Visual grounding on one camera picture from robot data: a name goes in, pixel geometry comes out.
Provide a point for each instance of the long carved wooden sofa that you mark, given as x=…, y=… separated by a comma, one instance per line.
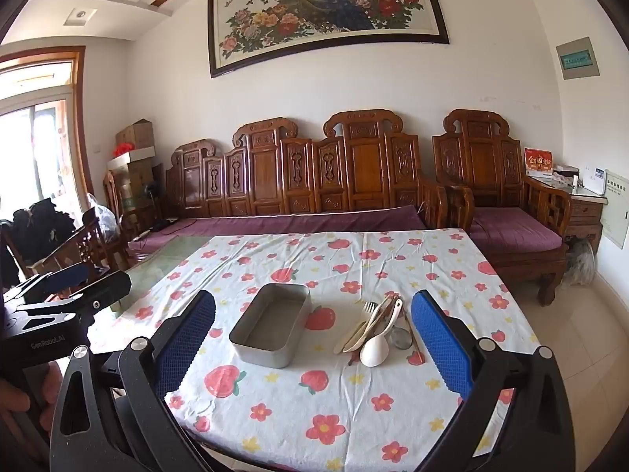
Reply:
x=363, y=157

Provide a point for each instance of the wooden side table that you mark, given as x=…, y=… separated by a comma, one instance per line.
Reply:
x=585, y=211

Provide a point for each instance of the wooden framed balcony door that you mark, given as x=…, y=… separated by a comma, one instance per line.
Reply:
x=29, y=132

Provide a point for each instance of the framed peacock painting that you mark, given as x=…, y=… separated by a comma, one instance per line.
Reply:
x=319, y=10

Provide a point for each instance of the brown cardboard box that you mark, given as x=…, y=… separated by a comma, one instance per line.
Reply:
x=135, y=133

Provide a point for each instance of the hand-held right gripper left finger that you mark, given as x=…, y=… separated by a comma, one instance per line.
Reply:
x=186, y=339

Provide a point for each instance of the crumpled clear plastic bag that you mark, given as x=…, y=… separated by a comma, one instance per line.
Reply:
x=103, y=216

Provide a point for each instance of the white cardboard box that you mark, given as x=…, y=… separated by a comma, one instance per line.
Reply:
x=132, y=160

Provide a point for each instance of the white rice paddle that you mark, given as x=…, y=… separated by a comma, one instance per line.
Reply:
x=374, y=351

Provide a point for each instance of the white plastic fork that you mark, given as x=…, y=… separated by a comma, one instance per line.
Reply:
x=368, y=310

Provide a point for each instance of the white desk device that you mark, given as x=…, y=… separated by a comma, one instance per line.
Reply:
x=599, y=180

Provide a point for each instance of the grey wall panel box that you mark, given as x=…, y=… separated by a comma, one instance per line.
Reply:
x=577, y=59

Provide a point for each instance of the black bag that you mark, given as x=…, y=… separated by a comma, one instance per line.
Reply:
x=39, y=221

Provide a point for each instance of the metal rectangular tray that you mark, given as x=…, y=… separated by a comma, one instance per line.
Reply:
x=268, y=324

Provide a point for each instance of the red artificial flowers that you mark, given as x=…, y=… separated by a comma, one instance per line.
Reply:
x=123, y=150

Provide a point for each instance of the stack of cardboard boxes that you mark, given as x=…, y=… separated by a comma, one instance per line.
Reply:
x=140, y=191

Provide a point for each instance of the white wall chart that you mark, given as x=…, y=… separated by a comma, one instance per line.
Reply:
x=616, y=211

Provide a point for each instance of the purple sofa cushion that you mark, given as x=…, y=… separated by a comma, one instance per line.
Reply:
x=295, y=219

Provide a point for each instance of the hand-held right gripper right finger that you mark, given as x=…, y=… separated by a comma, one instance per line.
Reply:
x=440, y=349

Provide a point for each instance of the carved wooden armchair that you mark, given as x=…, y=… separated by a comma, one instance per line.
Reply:
x=484, y=157

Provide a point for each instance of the purple armchair cushion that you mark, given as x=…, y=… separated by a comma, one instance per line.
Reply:
x=511, y=228

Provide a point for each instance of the dark wooden chair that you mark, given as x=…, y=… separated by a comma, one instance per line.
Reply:
x=73, y=250

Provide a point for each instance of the tissue box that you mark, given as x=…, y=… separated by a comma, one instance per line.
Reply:
x=565, y=172

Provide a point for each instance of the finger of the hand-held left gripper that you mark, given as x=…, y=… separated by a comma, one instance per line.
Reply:
x=64, y=278
x=110, y=287

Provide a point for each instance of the person's left hand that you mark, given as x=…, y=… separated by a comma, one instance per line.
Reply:
x=14, y=398

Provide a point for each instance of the square ceiling light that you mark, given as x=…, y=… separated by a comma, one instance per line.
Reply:
x=80, y=16

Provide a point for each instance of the floral strawberry tablecloth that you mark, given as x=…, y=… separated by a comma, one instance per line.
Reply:
x=295, y=427

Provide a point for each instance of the red printed box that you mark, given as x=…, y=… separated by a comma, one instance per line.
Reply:
x=538, y=162

